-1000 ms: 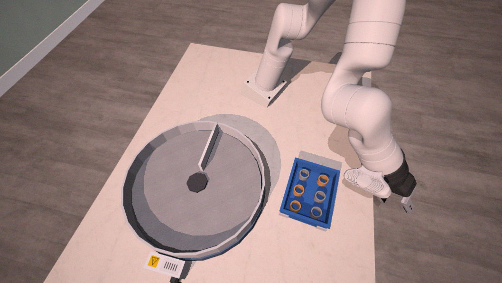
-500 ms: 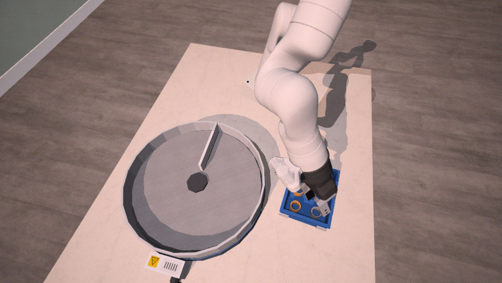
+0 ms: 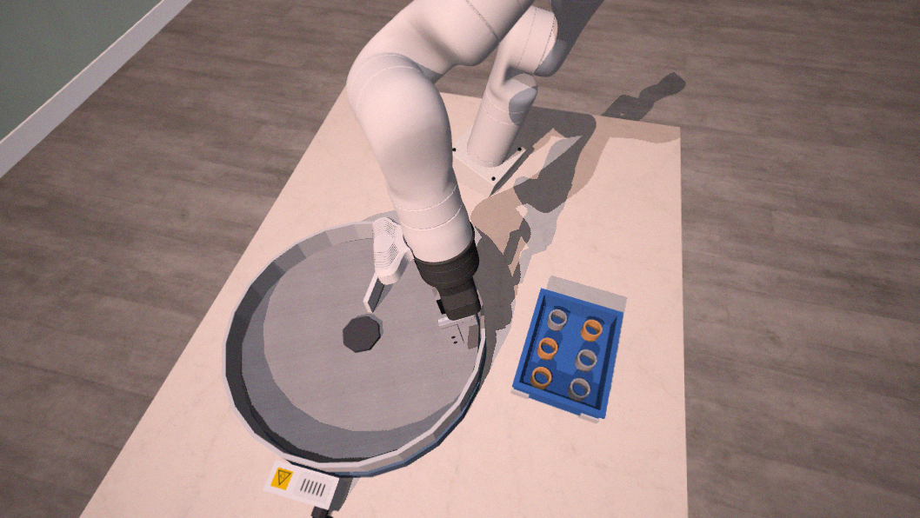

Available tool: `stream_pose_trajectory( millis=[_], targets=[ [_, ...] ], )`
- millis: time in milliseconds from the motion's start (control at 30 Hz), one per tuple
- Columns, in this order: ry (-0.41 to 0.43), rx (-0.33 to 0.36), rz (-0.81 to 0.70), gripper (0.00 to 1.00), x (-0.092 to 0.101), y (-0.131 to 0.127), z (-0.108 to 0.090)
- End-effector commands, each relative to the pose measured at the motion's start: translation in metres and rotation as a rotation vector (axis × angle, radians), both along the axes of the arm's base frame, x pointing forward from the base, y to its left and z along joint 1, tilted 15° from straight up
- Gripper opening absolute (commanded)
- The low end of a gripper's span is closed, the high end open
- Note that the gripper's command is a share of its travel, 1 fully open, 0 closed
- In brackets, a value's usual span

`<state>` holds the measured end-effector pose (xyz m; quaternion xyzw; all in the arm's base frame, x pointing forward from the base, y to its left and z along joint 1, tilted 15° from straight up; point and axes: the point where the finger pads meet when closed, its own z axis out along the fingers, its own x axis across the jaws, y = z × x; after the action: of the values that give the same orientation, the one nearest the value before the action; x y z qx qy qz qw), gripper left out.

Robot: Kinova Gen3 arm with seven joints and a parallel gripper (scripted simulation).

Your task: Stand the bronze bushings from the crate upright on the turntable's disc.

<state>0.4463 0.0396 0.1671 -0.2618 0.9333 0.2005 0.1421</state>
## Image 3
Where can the bronze bushing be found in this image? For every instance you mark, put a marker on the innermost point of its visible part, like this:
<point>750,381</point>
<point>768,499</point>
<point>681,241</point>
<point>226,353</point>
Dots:
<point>543,355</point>
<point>593,324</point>
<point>544,371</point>

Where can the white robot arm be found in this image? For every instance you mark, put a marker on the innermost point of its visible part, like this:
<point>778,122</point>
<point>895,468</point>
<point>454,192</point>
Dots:
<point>390,90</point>

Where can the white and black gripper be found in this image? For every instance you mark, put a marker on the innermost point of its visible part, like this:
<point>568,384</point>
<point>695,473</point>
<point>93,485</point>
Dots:
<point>446,257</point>

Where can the blue crate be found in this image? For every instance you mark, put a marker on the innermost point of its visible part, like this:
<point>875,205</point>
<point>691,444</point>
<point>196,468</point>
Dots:
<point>569,343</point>

